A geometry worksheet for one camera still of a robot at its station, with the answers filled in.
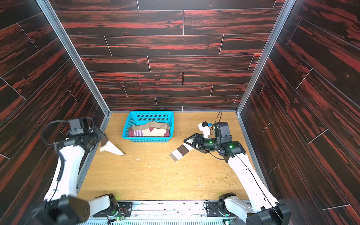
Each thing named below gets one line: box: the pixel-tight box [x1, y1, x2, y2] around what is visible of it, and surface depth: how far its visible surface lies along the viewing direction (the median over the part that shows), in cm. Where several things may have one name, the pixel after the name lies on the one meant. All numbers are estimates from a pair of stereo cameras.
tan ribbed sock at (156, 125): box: [131, 121, 171, 131], surface depth 107 cm
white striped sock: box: [168, 142, 194, 162], surface depth 98 cm
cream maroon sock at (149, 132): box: [128, 127, 170, 138], surface depth 104 cm
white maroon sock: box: [99, 133, 125, 156], surface depth 89 cm
